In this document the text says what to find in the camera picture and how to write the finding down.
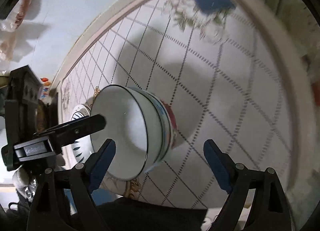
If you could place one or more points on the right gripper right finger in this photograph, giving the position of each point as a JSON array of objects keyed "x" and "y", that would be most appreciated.
[{"x": 221, "y": 164}]

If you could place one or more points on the pink checked floral tablecloth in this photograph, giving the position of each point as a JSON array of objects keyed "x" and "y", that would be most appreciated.
[{"x": 221, "y": 86}]

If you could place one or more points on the small white bowl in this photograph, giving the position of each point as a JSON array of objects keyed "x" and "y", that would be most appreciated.
[
  {"x": 163, "y": 130},
  {"x": 133, "y": 122}
]

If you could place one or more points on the orange fruit sticker poster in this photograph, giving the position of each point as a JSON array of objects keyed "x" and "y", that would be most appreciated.
[{"x": 46, "y": 87}]

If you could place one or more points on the blue striped white plate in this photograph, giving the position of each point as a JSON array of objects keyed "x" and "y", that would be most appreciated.
[{"x": 82, "y": 147}]

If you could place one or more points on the large floral white bowl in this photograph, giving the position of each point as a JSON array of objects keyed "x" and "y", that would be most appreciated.
[{"x": 174, "y": 134}]

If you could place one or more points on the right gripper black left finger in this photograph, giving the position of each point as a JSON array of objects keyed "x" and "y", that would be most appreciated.
[{"x": 98, "y": 163}]

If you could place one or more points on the crumpled plastic bag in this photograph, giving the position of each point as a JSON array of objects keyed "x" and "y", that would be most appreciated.
[{"x": 17, "y": 29}]

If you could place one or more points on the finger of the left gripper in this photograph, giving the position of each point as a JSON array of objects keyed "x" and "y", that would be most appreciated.
[{"x": 66, "y": 133}]

